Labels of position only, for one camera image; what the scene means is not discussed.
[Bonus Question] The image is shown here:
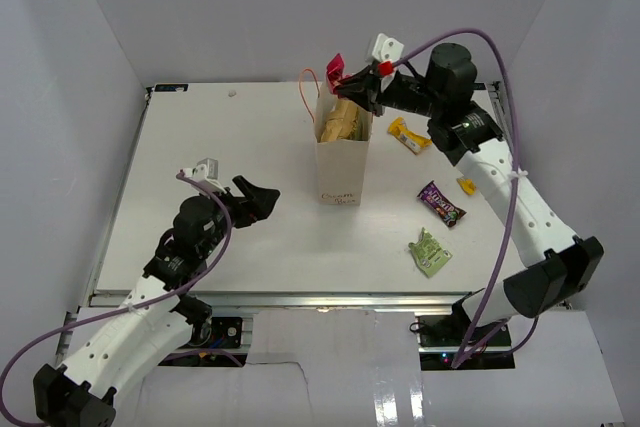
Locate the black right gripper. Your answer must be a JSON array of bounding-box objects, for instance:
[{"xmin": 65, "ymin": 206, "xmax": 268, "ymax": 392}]
[{"xmin": 337, "ymin": 64, "xmax": 445, "ymax": 118}]

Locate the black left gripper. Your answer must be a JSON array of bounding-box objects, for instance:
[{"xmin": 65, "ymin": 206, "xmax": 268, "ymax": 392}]
[{"xmin": 200, "ymin": 175, "xmax": 279, "ymax": 257}]

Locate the red snack packet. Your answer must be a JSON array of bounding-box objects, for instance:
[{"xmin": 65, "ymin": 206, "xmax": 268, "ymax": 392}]
[{"xmin": 325, "ymin": 53, "xmax": 349, "ymax": 95}]

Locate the brown kraft chips bag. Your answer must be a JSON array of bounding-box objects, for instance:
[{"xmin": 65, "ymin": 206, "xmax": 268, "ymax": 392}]
[{"xmin": 320, "ymin": 99, "xmax": 370, "ymax": 143}]

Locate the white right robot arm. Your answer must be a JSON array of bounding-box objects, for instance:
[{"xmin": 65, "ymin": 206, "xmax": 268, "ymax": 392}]
[{"xmin": 334, "ymin": 43, "xmax": 604, "ymax": 346}]

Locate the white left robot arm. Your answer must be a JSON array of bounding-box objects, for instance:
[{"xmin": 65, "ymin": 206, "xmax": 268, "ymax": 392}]
[{"xmin": 33, "ymin": 171, "xmax": 280, "ymax": 426}]

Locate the beige paper gift bag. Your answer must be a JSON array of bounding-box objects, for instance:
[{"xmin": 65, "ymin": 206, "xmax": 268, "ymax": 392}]
[{"xmin": 298, "ymin": 68, "xmax": 372, "ymax": 206}]

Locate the yellow snack bar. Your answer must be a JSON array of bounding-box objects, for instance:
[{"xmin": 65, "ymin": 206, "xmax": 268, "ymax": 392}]
[{"xmin": 387, "ymin": 117, "xmax": 432, "ymax": 155}]

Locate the small yellow snack packet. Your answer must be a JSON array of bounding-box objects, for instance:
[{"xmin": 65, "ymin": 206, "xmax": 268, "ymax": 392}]
[{"xmin": 457, "ymin": 177, "xmax": 477, "ymax": 196}]

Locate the purple chocolate candy bar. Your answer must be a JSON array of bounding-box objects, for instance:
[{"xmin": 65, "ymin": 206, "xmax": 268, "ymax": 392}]
[{"xmin": 417, "ymin": 181, "xmax": 466, "ymax": 228}]

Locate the green snack packet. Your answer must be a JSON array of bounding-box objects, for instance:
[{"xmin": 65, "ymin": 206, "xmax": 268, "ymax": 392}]
[{"xmin": 408, "ymin": 228, "xmax": 452, "ymax": 278}]

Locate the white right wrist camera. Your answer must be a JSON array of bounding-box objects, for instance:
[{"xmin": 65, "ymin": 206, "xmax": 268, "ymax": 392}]
[{"xmin": 365, "ymin": 33, "xmax": 404, "ymax": 77}]

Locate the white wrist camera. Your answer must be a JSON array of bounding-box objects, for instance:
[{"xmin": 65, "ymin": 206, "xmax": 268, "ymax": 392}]
[
  {"xmin": 176, "ymin": 158, "xmax": 225, "ymax": 194},
  {"xmin": 365, "ymin": 33, "xmax": 404, "ymax": 77}
]

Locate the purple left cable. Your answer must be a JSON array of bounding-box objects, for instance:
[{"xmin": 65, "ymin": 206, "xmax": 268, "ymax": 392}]
[{"xmin": 0, "ymin": 171, "xmax": 247, "ymax": 423}]

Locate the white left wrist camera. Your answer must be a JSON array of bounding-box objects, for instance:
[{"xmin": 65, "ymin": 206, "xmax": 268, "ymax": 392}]
[{"xmin": 176, "ymin": 158, "xmax": 225, "ymax": 194}]

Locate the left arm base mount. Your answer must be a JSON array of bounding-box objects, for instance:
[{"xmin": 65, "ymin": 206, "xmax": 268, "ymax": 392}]
[{"xmin": 160, "ymin": 317, "xmax": 247, "ymax": 368}]

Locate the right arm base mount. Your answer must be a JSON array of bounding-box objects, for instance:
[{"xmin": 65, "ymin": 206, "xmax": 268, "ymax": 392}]
[{"xmin": 408, "ymin": 314, "xmax": 516, "ymax": 371}]

